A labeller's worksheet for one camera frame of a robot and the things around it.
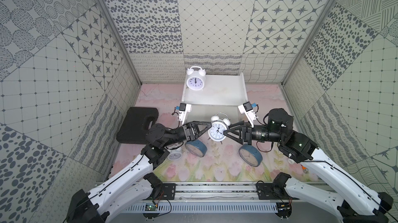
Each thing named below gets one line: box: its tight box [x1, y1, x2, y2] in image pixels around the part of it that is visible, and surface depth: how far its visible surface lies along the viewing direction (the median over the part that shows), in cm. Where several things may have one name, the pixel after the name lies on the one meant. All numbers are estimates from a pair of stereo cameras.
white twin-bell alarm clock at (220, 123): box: [207, 112, 231, 145], surface depth 59 cm
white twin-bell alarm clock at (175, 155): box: [167, 146, 183, 161], surface depth 83 cm
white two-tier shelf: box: [181, 72, 249, 127], surface depth 72 cm
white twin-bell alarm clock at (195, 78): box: [186, 65, 207, 91], surface depth 69 cm
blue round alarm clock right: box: [238, 143, 263, 167], surface depth 78 cm
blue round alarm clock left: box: [185, 140, 208, 158], surface depth 81 cm
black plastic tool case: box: [116, 106, 159, 145], surface depth 97 cm
